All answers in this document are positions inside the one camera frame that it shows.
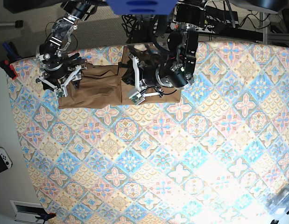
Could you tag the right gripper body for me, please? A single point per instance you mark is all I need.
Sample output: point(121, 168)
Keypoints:
point(57, 79)

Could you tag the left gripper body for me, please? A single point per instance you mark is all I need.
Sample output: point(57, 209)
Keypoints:
point(154, 80)

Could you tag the brown t-shirt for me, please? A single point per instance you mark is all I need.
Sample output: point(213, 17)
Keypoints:
point(101, 85)

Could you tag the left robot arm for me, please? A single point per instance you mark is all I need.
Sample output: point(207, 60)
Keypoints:
point(176, 38)

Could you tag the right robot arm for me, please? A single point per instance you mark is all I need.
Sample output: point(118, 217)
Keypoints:
point(54, 51)

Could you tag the red and black clamp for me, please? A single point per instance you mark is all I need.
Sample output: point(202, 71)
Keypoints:
point(9, 69)

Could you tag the patterned tablecloth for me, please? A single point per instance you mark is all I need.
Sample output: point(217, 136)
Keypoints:
point(215, 156)

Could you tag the game console with white controller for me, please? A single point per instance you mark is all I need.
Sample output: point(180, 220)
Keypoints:
point(5, 161)

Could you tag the white floor vent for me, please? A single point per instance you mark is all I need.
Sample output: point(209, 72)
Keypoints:
point(26, 212)

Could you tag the black clamp at bottom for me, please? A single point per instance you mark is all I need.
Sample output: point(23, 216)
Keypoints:
point(45, 216)

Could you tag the clear plastic box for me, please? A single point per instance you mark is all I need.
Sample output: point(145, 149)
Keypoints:
point(278, 206)

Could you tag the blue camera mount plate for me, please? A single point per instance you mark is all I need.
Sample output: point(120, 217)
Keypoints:
point(155, 7)

